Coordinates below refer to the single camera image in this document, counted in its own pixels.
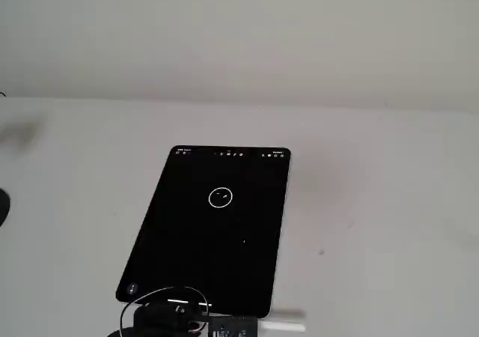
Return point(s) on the white stylus pen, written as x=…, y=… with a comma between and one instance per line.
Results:
x=284, y=320

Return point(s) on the black screen tablet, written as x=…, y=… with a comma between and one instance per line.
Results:
x=209, y=247

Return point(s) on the black round object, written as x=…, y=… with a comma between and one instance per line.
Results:
x=3, y=207

